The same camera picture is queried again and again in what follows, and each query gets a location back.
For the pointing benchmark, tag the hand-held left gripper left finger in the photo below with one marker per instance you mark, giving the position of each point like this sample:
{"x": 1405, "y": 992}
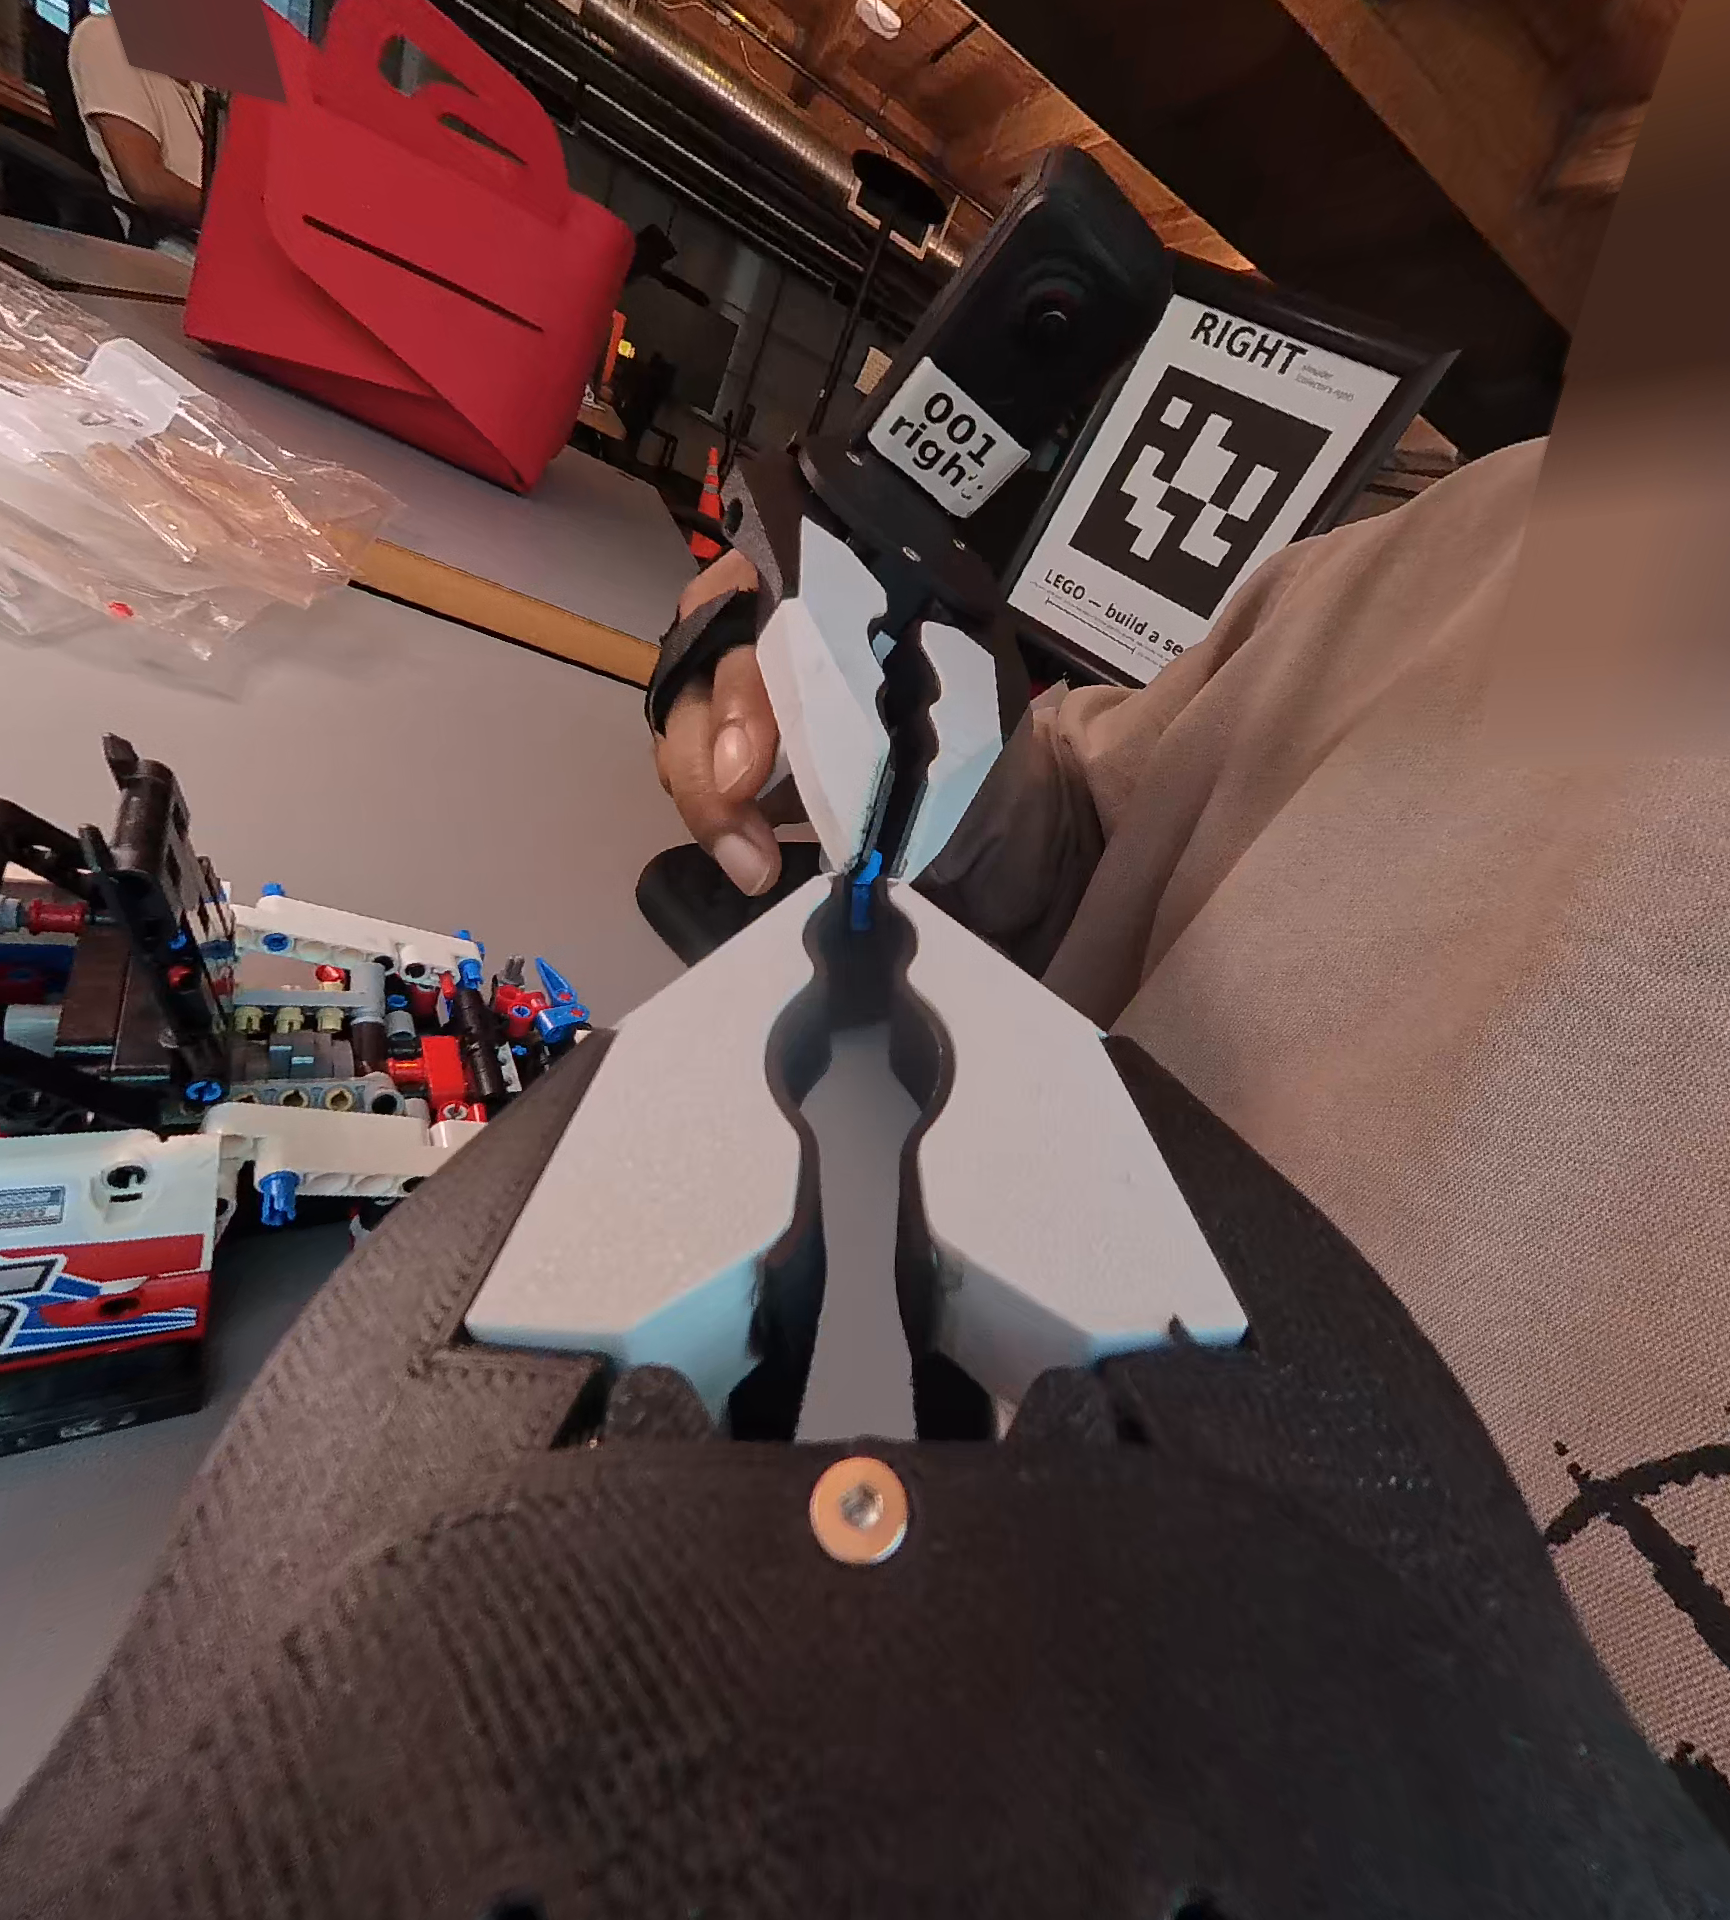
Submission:
{"x": 640, "y": 1173}

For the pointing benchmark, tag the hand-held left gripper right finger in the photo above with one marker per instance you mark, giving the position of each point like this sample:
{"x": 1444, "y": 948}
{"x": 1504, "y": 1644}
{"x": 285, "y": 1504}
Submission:
{"x": 1074, "y": 1173}

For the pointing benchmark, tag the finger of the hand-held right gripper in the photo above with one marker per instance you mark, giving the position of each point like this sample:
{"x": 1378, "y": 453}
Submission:
{"x": 972, "y": 721}
{"x": 825, "y": 675}

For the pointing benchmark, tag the blue brick pin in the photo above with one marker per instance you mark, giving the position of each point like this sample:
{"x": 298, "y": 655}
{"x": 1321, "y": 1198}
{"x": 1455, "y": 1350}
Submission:
{"x": 863, "y": 895}

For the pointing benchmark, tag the person's right forearm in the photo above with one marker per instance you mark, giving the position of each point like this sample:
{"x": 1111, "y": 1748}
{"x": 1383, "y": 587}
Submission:
{"x": 1256, "y": 721}

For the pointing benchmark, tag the person's right hand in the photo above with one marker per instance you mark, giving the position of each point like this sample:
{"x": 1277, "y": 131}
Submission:
{"x": 722, "y": 779}

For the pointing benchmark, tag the black stand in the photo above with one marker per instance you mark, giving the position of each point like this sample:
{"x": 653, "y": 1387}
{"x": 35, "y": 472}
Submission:
{"x": 895, "y": 196}

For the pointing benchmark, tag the orange traffic cone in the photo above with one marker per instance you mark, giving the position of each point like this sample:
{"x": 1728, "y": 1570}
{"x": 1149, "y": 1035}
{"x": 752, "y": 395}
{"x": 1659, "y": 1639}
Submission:
{"x": 710, "y": 487}

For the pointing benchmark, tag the person's beige printed shirt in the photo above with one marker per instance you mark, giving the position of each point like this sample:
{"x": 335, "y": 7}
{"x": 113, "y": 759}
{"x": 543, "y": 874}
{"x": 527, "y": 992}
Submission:
{"x": 1481, "y": 1201}

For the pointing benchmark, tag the red cardboard carrier box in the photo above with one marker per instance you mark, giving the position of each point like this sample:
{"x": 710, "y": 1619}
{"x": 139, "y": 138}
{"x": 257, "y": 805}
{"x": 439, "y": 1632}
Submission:
{"x": 401, "y": 271}

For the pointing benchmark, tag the toy brick race car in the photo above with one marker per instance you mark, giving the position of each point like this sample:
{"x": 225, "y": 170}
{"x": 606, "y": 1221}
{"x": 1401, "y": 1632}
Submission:
{"x": 57, "y": 1246}

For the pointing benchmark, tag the clear plastic bag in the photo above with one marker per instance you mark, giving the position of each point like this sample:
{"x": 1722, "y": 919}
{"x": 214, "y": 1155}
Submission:
{"x": 132, "y": 453}

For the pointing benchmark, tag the silver ventilation duct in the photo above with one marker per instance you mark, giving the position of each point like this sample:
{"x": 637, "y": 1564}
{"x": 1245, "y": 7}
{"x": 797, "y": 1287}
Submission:
{"x": 749, "y": 91}

